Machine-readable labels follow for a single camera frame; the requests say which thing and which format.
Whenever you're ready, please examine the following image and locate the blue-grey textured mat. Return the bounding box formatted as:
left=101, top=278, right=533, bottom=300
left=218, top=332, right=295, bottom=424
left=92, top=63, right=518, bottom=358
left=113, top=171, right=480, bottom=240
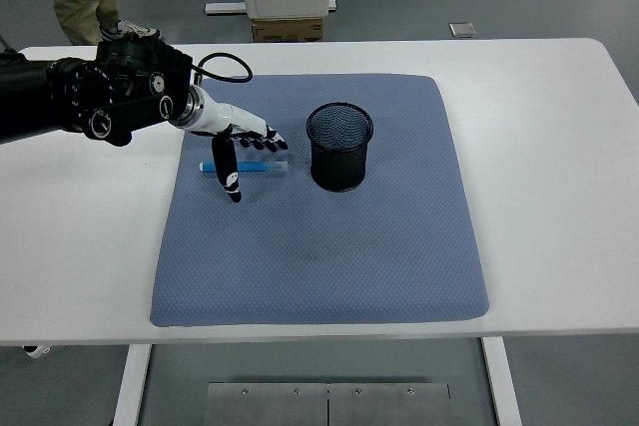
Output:
left=149, top=73, right=490, bottom=328

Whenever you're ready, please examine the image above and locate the white table leg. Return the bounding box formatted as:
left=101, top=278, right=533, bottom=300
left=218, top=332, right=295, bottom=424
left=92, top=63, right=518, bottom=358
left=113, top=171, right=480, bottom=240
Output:
left=112, top=344, right=151, bottom=426
left=481, top=336, right=523, bottom=426

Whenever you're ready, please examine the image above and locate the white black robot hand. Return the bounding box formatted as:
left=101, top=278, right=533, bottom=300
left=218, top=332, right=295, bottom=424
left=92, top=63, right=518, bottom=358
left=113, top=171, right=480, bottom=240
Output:
left=188, top=90, right=290, bottom=205

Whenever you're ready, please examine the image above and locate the white floor bar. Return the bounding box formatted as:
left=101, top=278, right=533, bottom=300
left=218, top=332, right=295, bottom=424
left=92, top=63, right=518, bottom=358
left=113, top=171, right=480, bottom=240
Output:
left=204, top=0, right=249, bottom=16

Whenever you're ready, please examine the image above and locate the black mesh pen holder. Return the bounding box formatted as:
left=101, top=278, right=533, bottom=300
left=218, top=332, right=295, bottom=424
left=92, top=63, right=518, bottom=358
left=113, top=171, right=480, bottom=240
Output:
left=305, top=101, right=374, bottom=194

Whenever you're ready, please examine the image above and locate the blue marker with clear cap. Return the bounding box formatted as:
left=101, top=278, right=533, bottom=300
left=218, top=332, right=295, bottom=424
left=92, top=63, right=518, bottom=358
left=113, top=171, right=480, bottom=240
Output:
left=198, top=160, right=290, bottom=179

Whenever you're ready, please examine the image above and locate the brown cardboard box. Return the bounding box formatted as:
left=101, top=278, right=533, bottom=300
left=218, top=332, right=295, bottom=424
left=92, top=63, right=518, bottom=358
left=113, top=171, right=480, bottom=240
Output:
left=251, top=16, right=324, bottom=43

